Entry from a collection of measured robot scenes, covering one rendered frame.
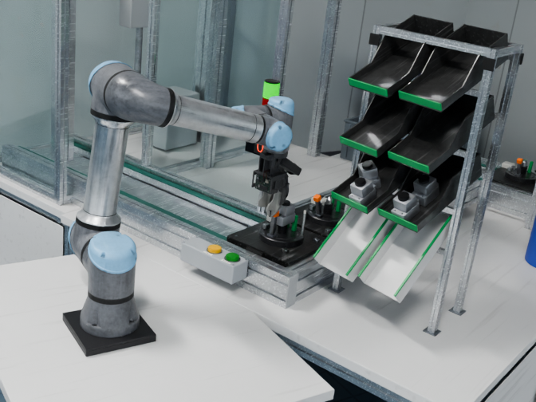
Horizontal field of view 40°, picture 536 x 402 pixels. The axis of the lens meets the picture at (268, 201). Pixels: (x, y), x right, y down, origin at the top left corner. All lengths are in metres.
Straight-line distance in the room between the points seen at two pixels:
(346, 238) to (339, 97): 4.11
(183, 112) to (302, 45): 4.11
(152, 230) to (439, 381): 1.03
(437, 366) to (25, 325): 1.07
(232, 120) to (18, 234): 1.32
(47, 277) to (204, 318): 0.49
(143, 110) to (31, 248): 1.27
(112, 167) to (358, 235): 0.72
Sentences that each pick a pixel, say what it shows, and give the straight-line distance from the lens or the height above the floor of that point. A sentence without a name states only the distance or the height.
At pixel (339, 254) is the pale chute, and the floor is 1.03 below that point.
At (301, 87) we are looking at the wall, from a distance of 5.94.
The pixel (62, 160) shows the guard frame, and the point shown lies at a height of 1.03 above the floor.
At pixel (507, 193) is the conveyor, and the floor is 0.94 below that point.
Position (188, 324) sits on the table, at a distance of 2.04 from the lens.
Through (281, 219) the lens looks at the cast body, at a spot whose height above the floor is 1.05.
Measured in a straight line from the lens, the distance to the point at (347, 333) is 2.09.
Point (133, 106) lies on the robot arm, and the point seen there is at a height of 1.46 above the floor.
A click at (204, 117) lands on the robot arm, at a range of 1.82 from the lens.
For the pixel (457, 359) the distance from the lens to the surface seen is 2.09.
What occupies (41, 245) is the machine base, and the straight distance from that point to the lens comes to 2.86.
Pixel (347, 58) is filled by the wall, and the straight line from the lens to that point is 6.15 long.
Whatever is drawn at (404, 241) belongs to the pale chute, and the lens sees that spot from 2.10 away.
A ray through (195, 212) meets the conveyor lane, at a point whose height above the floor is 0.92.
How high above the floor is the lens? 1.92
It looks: 21 degrees down
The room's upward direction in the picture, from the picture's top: 7 degrees clockwise
